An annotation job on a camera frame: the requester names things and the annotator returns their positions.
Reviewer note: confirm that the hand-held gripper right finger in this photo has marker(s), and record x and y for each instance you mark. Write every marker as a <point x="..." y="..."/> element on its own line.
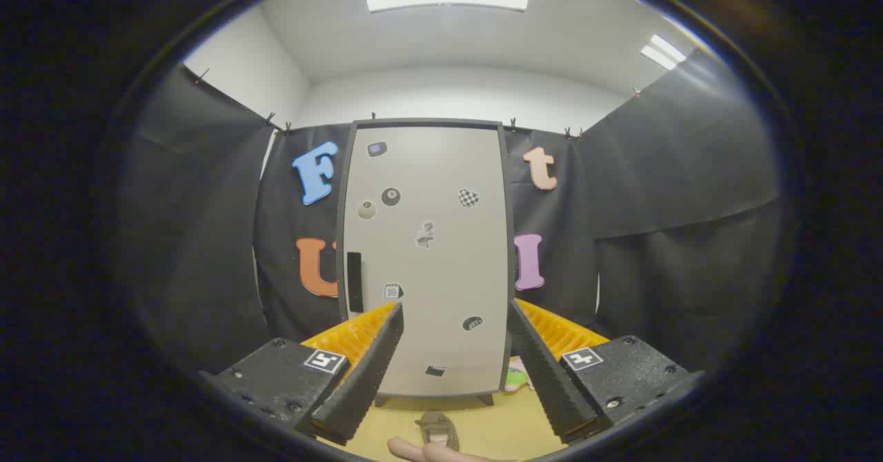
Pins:
<point x="545" y="379"/>

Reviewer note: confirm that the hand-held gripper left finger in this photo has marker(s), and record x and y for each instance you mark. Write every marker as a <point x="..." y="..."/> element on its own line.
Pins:
<point x="365" y="379"/>

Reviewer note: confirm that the brown suede shoe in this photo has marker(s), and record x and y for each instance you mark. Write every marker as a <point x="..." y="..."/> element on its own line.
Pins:
<point x="438" y="431"/>

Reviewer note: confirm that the grey shoe cabinet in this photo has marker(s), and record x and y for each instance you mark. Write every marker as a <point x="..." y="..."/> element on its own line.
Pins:
<point x="512" y="193"/>

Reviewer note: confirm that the pink and green toy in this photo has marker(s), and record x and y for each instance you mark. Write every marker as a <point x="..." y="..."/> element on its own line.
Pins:
<point x="516" y="379"/>

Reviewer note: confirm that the black backdrop cloth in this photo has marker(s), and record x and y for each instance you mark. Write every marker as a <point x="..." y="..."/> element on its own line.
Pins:
<point x="207" y="241"/>

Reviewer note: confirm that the small ceiling light panel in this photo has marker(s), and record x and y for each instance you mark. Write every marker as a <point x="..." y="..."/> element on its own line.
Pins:
<point x="663" y="52"/>

